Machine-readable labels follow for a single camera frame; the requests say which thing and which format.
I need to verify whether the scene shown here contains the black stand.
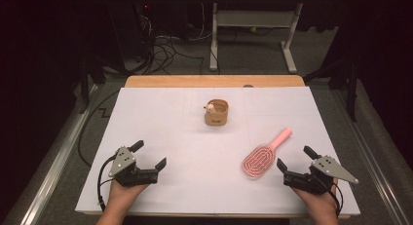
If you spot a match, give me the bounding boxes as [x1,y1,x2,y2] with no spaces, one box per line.
[77,53,108,115]
[302,54,359,123]

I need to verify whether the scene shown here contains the metal floor rail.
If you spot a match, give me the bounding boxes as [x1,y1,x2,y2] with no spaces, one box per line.
[18,84,99,225]
[332,88,413,225]

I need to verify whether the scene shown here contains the person's left hand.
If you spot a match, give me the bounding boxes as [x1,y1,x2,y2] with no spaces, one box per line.
[106,179,150,209]

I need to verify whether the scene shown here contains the person's right hand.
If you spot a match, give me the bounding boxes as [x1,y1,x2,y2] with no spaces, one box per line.
[290,178,340,217]

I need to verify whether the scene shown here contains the dark curtain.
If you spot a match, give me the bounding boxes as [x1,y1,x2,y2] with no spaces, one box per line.
[337,0,413,161]
[0,0,86,200]

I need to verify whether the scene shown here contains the wooden cup with bear figurine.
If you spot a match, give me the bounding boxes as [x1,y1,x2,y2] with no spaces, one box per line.
[204,98,230,127]

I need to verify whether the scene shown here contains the long black floor cable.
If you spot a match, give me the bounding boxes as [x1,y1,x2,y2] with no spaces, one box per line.
[77,89,122,169]

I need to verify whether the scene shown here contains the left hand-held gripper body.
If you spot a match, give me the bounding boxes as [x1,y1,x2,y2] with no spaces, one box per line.
[107,146,160,188]

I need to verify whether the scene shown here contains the wooden table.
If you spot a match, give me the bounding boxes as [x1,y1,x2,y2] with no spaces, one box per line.
[82,74,353,220]

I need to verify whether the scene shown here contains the pink hairbrush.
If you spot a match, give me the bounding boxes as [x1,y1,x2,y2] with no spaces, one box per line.
[242,127,293,178]

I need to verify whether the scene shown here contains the bundle of black floor cables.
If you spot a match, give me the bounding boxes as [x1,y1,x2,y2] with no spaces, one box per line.
[130,33,222,76]

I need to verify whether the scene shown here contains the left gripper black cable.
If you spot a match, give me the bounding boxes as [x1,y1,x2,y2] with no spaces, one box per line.
[96,155,118,213]

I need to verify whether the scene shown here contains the white metal stand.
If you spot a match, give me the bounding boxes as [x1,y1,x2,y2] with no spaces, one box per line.
[208,0,347,75]

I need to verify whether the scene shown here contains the black computer tower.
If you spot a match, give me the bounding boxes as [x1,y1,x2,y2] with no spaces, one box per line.
[108,0,157,62]

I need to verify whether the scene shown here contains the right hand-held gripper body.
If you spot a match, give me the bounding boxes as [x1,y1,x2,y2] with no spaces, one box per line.
[282,155,360,196]

